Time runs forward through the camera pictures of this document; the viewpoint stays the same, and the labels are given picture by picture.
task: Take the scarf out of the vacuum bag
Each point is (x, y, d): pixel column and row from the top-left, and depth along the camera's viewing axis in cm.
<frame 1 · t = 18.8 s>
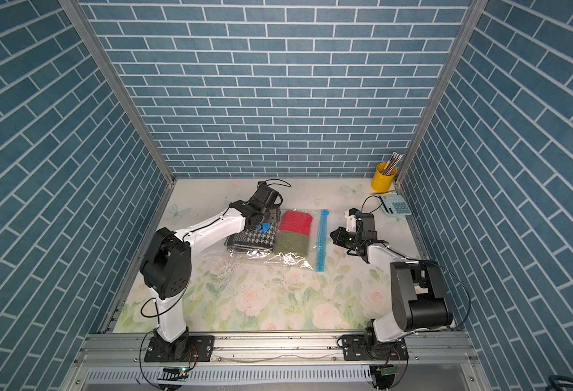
left hand: (275, 212, 94), fingers open
right hand: (333, 234, 94), fingers closed
clear plastic vacuum bag: (317, 250, 93), point 4 cm above the table
black white houndstooth scarf: (262, 235, 98), point 4 cm above the table
red knitted scarf: (295, 221, 101), point 5 cm above the table
green knitted scarf: (290, 242, 96), point 4 cm above the table
yellow pen holder cup: (380, 182, 114), point 6 cm above the table
light blue calculator: (395, 204, 112), point 2 cm above the table
pens in yellow cup: (391, 164, 111), point 15 cm above the table

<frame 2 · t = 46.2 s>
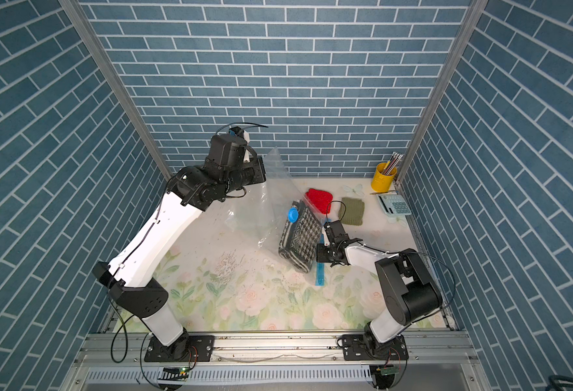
left hand: (272, 166, 69), fingers closed
right hand: (321, 254, 95), fingers closed
clear plastic vacuum bag: (277, 215, 76), point 27 cm above the table
black white houndstooth scarf: (299, 239, 85), point 15 cm above the table
red knitted scarf: (321, 199, 110), point 4 cm above the table
green knitted scarf: (355, 211, 104), point 6 cm above the table
the other named things where they were.

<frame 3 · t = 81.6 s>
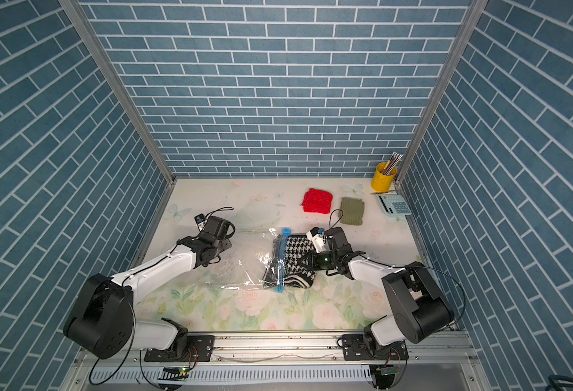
left hand: (227, 240, 90), fingers open
right hand: (301, 262, 87), fingers closed
black white houndstooth scarf: (291, 262, 88), point 7 cm above the table
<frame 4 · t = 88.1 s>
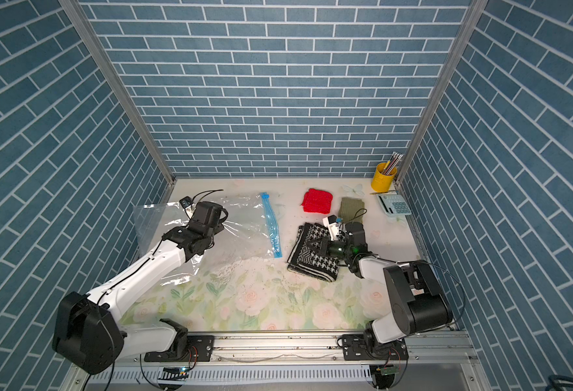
left hand: (217, 220, 84), fingers open
right hand: (309, 246, 87), fingers closed
clear plastic vacuum bag: (250, 233, 95), point 8 cm above the table
black white houndstooth scarf: (305, 259, 91), point 5 cm above the table
the other named things where they were.

